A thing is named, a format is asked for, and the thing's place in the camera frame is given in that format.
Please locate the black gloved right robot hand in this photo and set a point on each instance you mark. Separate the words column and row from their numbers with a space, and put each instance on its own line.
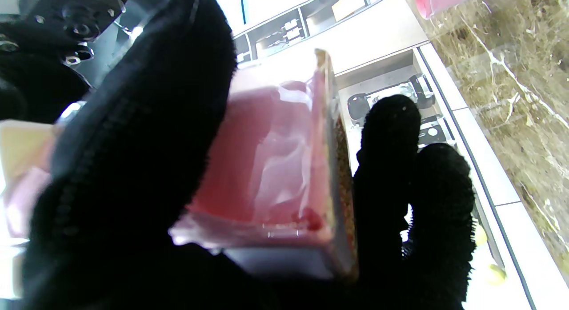
column 35, row 78

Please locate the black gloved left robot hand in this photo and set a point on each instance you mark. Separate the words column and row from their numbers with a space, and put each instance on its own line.
column 133, row 167

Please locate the pink container with white lid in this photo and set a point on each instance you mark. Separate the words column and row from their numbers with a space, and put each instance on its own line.
column 266, row 167

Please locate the pink measuring cup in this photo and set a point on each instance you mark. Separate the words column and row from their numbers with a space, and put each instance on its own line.
column 444, row 1

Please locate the pale flat board on shelf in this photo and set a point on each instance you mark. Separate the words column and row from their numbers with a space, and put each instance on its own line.
column 349, row 5

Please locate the black toaster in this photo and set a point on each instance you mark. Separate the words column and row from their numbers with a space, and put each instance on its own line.
column 433, row 133

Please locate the white counter cabinet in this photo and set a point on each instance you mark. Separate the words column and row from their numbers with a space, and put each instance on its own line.
column 511, row 239

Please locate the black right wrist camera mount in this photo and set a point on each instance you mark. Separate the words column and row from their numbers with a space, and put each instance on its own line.
column 75, row 12

